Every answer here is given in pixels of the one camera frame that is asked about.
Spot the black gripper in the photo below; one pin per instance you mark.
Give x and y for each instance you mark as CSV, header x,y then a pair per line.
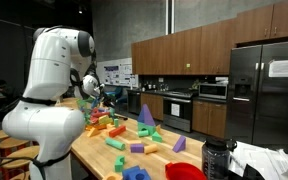
x,y
106,97

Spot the blue cube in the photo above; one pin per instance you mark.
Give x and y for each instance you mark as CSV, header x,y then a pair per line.
x,y
95,103

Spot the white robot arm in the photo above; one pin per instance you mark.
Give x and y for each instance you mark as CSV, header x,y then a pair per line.
x,y
50,66

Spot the purple tall triangle block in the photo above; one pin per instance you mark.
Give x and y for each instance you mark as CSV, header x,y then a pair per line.
x,y
148,116

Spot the green triangle block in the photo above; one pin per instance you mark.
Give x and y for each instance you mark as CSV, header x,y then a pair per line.
x,y
156,137

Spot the blue office chair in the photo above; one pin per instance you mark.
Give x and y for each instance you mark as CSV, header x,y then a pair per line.
x,y
120,95

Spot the black pen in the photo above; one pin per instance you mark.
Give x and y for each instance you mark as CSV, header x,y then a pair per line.
x,y
121,116

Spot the green short cylinder block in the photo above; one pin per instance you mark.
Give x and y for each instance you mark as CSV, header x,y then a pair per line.
x,y
116,122
143,133

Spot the orange short block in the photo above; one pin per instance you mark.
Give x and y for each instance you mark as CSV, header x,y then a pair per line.
x,y
110,126

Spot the red long block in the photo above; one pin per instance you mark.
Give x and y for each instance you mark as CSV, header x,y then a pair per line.
x,y
117,130

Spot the dark dishwasher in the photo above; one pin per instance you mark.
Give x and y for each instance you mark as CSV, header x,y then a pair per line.
x,y
134,101

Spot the yellow flat block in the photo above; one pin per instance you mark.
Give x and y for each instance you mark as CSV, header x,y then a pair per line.
x,y
93,132

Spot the white poster board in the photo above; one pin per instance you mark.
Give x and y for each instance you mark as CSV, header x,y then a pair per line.
x,y
120,73

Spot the green long cylinder block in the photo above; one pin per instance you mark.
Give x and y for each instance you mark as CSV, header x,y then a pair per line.
x,y
114,143

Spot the brown wide base cabinet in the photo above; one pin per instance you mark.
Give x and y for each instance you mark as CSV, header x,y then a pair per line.
x,y
152,105

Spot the green wide arch block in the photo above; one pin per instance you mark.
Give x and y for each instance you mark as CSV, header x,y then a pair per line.
x,y
150,127

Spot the purple rectangular block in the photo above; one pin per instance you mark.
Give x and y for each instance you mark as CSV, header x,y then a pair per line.
x,y
137,148

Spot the tan small block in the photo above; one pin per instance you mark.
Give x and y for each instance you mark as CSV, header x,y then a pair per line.
x,y
158,128

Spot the green small arch block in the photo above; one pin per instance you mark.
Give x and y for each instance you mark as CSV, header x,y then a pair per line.
x,y
119,164

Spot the yellow cylinder block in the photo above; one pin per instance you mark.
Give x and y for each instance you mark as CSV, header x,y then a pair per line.
x,y
150,148

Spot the orange square block with hole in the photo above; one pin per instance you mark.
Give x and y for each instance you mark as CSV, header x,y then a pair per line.
x,y
112,176

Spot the stainless oven with stove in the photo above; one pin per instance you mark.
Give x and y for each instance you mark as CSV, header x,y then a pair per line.
x,y
180,116

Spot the blue square block with hole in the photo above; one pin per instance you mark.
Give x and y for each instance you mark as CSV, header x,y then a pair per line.
x,y
140,175

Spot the purple wedge block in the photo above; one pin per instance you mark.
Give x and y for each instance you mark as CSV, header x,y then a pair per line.
x,y
180,146

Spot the green sticky note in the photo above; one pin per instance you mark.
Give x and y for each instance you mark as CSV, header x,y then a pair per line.
x,y
188,65

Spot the green potted plant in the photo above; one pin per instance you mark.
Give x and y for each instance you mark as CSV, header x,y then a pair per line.
x,y
194,84

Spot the red bowl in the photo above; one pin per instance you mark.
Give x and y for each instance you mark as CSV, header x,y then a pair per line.
x,y
184,171

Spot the seated person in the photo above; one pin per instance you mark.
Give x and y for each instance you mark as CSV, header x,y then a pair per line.
x,y
2,90

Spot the brown narrow base cabinet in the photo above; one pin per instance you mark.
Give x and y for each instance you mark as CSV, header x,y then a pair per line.
x,y
209,118

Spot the stainless microwave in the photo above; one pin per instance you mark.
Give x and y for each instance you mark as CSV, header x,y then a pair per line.
x,y
212,91

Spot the white vertical pipe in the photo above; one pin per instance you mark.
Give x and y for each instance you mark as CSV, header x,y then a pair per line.
x,y
170,16

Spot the black water bottle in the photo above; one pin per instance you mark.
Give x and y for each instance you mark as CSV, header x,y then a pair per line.
x,y
215,160

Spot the white papers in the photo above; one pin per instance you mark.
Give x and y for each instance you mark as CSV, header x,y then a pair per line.
x,y
267,160

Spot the stainless steel fridge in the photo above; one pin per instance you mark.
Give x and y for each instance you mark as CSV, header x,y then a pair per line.
x,y
277,110

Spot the white paper on fridge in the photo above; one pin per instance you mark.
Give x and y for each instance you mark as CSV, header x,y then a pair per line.
x,y
284,68

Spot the brown upper wall cabinets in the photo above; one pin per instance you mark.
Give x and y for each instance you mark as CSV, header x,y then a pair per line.
x,y
200,50

